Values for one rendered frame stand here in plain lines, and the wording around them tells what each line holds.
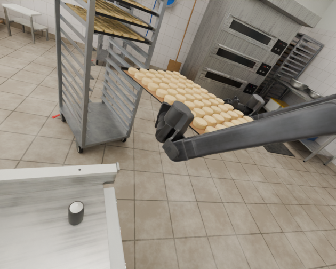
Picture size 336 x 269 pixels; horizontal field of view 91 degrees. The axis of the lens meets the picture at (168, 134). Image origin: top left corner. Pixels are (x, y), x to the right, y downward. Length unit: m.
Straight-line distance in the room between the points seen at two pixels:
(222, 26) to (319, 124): 3.16
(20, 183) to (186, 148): 0.40
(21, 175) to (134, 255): 1.01
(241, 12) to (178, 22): 1.32
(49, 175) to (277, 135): 0.51
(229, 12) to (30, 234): 3.43
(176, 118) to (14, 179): 0.40
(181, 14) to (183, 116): 3.86
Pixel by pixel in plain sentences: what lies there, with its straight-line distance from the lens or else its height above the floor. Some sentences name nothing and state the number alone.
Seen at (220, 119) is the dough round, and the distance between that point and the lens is 0.70.
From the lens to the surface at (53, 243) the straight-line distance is 0.49.
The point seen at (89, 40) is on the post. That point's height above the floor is 1.00.
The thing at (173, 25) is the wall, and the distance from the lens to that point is 4.24.
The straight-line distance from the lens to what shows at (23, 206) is 0.54.
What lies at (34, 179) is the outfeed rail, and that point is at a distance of 0.51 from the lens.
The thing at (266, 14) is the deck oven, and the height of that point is 1.74.
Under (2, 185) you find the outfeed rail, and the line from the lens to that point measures 0.53.
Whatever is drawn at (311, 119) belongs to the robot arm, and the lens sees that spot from 0.38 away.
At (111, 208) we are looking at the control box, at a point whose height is 0.84.
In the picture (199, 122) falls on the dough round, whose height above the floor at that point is 1.03.
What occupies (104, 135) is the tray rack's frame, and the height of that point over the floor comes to 0.15.
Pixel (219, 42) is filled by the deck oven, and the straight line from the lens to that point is 3.50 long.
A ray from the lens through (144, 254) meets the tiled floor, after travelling 1.39.
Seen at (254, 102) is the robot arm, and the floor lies 1.08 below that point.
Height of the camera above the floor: 1.30
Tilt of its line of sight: 35 degrees down
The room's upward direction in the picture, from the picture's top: 25 degrees clockwise
